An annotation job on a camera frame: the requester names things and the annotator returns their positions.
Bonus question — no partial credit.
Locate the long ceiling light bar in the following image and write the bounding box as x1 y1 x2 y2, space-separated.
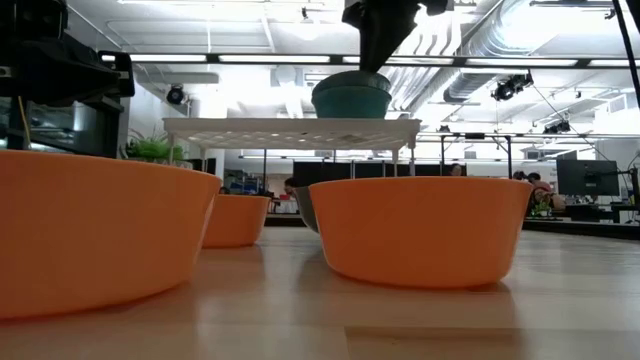
99 51 640 69

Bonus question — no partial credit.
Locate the green plastic mini bowl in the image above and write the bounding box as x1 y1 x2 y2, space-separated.
312 69 392 96
292 185 321 233
310 88 393 120

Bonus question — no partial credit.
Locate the black metal frame stand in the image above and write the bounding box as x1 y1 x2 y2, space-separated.
438 131 515 179

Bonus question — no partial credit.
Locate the black ceiling spotlight cluster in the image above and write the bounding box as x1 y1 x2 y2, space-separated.
491 71 535 102

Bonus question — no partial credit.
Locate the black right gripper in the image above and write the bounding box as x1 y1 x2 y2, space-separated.
342 0 451 74

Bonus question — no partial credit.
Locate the black computer monitor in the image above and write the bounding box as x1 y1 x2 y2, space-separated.
555 158 621 198

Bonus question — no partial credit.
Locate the silver ventilation duct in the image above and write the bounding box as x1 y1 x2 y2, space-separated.
442 0 556 105

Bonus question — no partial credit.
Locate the black partition wall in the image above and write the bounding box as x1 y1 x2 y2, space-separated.
292 160 469 179

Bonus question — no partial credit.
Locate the green potted plant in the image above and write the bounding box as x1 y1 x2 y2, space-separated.
122 128 187 164

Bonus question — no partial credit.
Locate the orange plastic mini bowl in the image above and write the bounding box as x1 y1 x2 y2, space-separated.
0 148 223 321
202 193 272 250
308 176 534 291

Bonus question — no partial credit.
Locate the black hanging cable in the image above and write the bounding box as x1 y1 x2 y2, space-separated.
610 0 640 110

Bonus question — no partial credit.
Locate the yellow cable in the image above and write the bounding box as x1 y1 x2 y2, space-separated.
17 95 32 149

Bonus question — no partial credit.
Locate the black wall screen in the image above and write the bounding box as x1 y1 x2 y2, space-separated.
185 157 218 176

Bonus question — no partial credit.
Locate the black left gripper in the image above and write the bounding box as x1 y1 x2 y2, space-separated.
0 0 136 111

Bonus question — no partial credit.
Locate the white wire shelf rack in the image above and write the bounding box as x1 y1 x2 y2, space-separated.
162 117 423 178

